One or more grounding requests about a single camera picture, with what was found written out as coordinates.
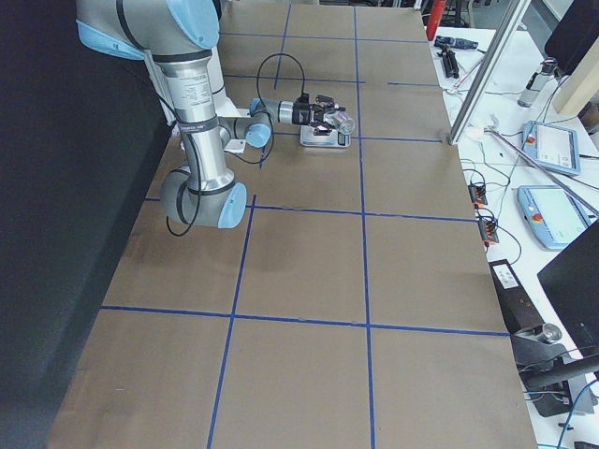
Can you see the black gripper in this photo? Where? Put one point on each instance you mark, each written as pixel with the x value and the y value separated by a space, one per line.
pixel 300 115

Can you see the clear glass sauce bottle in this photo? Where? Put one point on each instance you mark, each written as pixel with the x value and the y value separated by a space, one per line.
pixel 340 121

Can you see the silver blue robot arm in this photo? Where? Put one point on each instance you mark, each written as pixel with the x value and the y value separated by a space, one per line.
pixel 180 37
pixel 255 129

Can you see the silver digital kitchen scale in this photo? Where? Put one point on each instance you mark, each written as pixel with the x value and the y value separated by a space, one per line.
pixel 308 138

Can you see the black folded tripod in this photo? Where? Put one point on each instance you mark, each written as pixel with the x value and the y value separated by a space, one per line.
pixel 449 62

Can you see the red cylinder tube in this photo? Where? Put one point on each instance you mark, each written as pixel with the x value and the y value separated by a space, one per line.
pixel 437 12

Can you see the blue plaid folded umbrella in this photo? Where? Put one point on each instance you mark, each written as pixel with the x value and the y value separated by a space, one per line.
pixel 455 43

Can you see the orange black connector block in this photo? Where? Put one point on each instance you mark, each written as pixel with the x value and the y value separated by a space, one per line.
pixel 477 194

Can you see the grey water bottle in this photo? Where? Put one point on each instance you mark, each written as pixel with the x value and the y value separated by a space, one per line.
pixel 540 77

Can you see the blue teach pendant far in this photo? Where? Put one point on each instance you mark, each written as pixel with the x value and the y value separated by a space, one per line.
pixel 552 147

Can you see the blue teach pendant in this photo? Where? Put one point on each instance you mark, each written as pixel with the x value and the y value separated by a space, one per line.
pixel 555 218
pixel 552 147

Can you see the blue teach pendant near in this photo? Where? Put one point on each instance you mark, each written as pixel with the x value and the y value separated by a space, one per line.
pixel 555 218

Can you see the black box white label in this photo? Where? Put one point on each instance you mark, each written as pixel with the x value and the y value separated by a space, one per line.
pixel 516 305

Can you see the black monitor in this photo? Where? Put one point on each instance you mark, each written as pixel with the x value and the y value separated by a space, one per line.
pixel 570 282

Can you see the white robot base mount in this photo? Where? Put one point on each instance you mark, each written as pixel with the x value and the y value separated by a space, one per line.
pixel 224 106

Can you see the aluminium frame post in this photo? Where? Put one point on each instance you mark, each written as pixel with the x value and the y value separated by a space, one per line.
pixel 502 37

